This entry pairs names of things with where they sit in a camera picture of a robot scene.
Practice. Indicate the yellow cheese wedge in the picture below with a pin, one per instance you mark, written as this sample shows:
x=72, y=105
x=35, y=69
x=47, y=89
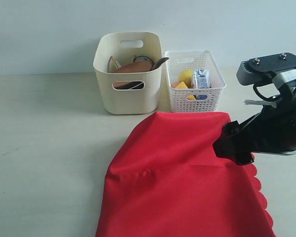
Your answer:
x=181, y=85

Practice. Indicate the white ceramic bowl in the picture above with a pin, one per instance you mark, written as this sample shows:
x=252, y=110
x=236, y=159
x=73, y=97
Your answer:
x=135, y=85

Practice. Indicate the red tablecloth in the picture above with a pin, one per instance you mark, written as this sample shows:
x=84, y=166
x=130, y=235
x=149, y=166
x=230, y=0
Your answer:
x=166, y=181

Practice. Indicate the stainless steel cup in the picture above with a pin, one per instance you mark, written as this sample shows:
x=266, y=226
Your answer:
x=143, y=58

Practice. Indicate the brown wooden spoon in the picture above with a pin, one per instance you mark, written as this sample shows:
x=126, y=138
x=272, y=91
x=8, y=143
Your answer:
x=159, y=62

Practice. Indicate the yellow lemon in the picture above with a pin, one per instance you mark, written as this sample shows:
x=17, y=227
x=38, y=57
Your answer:
x=186, y=75

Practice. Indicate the brown egg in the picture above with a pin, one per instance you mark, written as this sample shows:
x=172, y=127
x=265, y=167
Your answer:
x=175, y=84

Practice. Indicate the white perforated plastic basket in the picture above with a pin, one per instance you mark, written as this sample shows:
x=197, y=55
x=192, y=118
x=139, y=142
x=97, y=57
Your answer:
x=193, y=100

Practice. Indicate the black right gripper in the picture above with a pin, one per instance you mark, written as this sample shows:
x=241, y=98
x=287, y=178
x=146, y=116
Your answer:
x=271, y=131

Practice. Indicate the cream plastic storage bin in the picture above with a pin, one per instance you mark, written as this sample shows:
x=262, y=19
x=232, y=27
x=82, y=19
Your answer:
x=123, y=46

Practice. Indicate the brown wooden plate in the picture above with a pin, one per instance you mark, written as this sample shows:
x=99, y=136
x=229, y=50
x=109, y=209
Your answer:
x=135, y=67

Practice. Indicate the blue white milk carton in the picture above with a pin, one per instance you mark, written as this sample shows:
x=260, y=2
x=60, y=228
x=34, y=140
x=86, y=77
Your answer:
x=201, y=79

